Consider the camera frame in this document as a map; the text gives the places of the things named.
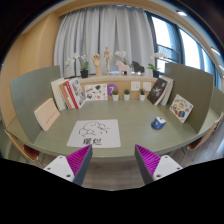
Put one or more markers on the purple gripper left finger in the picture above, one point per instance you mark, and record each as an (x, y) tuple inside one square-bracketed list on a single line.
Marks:
[(73, 167)]

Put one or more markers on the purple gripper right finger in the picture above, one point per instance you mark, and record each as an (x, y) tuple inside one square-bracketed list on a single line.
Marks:
[(152, 166)]

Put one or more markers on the white printed mouse pad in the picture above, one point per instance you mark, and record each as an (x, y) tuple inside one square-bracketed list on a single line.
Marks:
[(97, 133)]

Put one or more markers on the blue white computer mouse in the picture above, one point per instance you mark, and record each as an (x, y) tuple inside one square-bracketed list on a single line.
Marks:
[(158, 123)]

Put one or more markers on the wooden chair left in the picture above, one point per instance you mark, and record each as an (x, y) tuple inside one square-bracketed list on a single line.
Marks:
[(28, 153)]

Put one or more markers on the wooden chair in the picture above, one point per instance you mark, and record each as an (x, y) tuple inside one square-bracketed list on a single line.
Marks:
[(197, 143), (28, 153)]

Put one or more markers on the colourful sticker picture book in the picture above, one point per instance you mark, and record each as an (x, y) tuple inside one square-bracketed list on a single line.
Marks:
[(181, 108)]

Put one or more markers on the white book behind black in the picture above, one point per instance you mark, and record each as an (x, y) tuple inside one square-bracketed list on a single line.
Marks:
[(170, 84)]

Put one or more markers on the illustrated red white book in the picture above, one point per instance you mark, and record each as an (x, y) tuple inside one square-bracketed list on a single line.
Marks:
[(76, 92)]

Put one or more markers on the black illustrated book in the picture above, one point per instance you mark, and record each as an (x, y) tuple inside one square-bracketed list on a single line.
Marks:
[(157, 91)]

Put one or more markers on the small potted plant right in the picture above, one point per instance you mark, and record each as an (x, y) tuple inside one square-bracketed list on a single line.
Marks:
[(142, 94)]

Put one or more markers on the small potted plant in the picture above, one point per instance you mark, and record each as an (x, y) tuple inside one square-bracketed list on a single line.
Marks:
[(142, 94), (126, 94), (115, 95)]

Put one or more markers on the white illustrated picture card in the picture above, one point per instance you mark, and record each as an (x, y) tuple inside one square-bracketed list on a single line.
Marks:
[(95, 92)]

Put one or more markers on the wooden chair right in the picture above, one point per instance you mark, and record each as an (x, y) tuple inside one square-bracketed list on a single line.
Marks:
[(197, 143)]

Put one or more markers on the small potted plant middle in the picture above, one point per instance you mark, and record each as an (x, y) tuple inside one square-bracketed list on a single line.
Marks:
[(126, 94)]

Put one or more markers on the red orange book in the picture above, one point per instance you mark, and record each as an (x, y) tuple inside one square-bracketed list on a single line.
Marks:
[(66, 95)]

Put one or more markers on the small potted plant left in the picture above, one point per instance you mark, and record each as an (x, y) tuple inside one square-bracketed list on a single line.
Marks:
[(115, 95)]

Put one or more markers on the green felt divider left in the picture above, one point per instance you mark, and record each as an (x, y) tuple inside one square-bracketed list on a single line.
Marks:
[(29, 91)]

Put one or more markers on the green felt divider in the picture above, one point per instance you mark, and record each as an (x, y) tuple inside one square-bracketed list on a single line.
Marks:
[(29, 91), (194, 85)]

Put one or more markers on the purple round number sign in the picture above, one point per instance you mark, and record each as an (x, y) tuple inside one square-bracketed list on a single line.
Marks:
[(111, 88)]

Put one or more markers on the green felt divider right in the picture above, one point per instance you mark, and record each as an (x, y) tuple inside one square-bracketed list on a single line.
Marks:
[(194, 85)]

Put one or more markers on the white orchid left pot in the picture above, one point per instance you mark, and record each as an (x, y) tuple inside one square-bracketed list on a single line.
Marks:
[(84, 64)]

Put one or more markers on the white orchid pot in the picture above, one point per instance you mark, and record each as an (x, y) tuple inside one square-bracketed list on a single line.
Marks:
[(154, 68), (84, 64)]

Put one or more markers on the white orchid right pot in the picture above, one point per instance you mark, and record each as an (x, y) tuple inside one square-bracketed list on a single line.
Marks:
[(154, 68)]

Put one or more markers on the black horse figurine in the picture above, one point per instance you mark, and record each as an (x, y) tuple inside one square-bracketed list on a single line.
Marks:
[(137, 67)]

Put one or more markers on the pink horse figurine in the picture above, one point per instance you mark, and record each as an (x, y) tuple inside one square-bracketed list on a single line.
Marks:
[(123, 68)]

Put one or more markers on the wooden hand model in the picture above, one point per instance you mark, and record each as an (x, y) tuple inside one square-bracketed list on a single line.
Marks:
[(96, 58)]

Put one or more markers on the white orchid middle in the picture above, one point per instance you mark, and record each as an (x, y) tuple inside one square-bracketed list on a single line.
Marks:
[(122, 55)]

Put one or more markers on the wooden mannequin figure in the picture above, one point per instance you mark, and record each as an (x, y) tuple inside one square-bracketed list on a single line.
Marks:
[(107, 55)]

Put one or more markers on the grey curtain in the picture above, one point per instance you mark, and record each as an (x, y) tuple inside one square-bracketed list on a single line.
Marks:
[(91, 30)]

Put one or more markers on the white wall socket right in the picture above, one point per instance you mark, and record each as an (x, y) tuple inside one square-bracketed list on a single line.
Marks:
[(147, 86)]

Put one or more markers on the white wall socket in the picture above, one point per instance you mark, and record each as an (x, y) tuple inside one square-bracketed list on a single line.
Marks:
[(135, 86), (147, 86)]

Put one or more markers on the white wall socket left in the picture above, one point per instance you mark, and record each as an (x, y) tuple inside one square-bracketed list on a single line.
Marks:
[(135, 86)]

